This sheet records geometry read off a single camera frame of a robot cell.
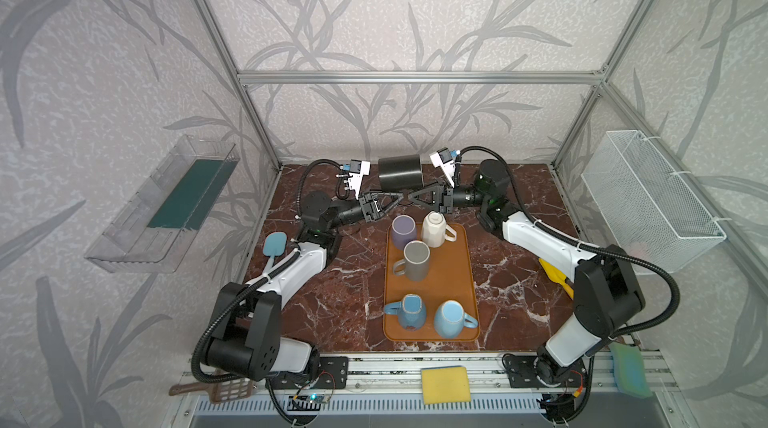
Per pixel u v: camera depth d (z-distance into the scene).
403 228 0.91
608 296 0.46
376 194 0.67
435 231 0.91
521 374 0.73
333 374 0.73
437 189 0.67
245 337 0.42
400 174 0.66
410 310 0.74
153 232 0.63
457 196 0.68
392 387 0.73
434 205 0.68
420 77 0.96
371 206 0.65
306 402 0.72
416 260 0.82
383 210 0.67
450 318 0.74
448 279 0.90
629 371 0.75
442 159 0.67
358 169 0.67
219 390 0.72
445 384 0.71
